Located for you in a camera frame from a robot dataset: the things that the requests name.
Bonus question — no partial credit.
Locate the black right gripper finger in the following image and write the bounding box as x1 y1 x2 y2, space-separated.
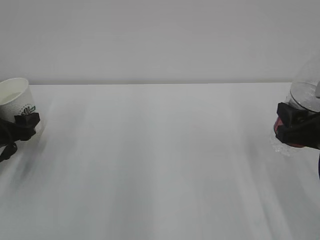
273 102 320 149

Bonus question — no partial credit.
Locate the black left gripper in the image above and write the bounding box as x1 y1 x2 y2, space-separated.
0 112 40 163

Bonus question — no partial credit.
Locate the white paper coffee cup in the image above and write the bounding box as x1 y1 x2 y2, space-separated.
0 77 37 123

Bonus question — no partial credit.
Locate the clear plastic water bottle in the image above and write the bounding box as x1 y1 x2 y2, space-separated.
272 54 320 156

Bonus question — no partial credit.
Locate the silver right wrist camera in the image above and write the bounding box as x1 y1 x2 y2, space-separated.
314 81 320 99

